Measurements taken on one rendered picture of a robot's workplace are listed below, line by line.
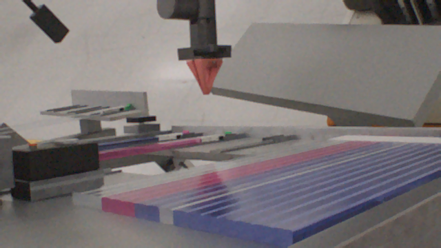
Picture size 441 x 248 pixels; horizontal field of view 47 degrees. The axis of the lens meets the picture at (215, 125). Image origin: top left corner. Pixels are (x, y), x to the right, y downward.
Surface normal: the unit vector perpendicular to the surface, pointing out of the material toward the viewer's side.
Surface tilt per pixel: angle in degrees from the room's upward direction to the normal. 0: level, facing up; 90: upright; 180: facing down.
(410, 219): 90
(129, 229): 48
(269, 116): 0
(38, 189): 90
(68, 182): 90
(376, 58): 0
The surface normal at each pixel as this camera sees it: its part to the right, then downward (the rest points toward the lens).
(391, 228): 0.74, 0.01
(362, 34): -0.53, -0.61
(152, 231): -0.05, -1.00
